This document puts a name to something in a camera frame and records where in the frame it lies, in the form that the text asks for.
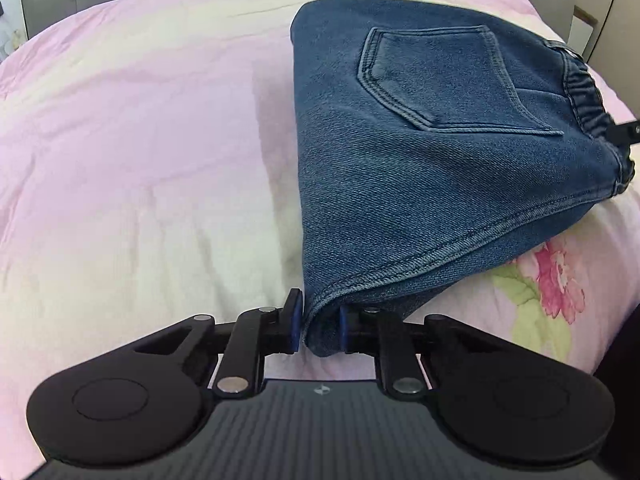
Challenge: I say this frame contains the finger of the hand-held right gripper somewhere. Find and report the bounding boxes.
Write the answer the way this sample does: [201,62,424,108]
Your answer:
[606,118,640,149]

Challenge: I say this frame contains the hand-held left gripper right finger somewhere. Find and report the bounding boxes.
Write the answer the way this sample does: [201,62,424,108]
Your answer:
[337,306,495,397]

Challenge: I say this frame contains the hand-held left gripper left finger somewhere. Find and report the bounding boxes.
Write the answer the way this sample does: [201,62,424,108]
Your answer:
[134,287,306,402]

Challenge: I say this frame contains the blue denim pants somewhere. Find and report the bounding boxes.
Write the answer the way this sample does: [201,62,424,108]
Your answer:
[290,0,637,359]

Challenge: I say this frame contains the cream wardrobe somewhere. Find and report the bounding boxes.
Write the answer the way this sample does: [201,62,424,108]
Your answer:
[555,0,640,126]

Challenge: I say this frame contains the wooden bedside table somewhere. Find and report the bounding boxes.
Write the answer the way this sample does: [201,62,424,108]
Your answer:
[569,4,599,57]

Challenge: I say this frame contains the pink floral duvet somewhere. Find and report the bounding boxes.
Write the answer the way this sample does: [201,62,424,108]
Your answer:
[0,0,640,468]

